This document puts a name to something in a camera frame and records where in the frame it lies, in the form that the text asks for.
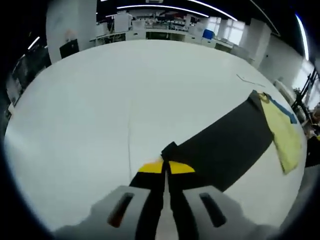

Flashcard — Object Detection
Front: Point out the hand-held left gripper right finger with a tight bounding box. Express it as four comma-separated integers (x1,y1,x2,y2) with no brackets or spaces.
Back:
166,160,281,240

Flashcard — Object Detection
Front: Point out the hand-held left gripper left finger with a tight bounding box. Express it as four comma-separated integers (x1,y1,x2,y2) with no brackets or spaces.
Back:
53,160,166,240

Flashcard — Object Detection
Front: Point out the dark grey and blue garment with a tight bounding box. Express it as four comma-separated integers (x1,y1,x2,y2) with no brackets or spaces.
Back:
161,89,299,193

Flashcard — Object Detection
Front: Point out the yellow-green template cloth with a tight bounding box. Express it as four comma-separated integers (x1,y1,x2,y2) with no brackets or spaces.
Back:
258,94,303,175

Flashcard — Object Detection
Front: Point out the thin white strip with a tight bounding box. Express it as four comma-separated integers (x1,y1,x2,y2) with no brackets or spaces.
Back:
236,73,266,88

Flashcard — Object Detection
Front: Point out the white-grey chair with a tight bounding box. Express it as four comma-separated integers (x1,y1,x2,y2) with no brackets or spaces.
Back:
273,79,295,102

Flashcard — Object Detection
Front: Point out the black metal stand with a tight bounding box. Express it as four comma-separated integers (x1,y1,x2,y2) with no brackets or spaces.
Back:
291,66,319,115

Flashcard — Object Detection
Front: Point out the black box at pillar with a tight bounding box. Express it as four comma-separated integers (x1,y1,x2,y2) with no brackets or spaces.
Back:
59,38,80,60

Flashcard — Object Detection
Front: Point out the dark glass partition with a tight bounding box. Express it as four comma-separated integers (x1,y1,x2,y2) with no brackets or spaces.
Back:
13,47,51,86

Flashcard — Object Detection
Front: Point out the white square pillar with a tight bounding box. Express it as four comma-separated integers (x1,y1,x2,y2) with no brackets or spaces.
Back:
238,17,272,67
46,0,98,65

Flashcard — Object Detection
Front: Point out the blue storage bin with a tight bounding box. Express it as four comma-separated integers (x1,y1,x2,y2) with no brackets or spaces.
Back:
202,29,216,40

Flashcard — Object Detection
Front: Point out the white cabinet row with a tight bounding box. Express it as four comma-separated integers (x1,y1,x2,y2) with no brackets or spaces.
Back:
96,26,237,52

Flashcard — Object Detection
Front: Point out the bright window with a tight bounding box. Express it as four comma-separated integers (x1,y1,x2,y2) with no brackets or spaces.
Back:
209,17,245,45

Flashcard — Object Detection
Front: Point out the white board panel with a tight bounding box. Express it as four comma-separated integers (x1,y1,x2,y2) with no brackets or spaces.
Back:
114,13,131,31

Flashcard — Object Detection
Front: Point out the curved ceiling rail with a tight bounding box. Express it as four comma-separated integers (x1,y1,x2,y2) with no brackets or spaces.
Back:
254,0,281,34

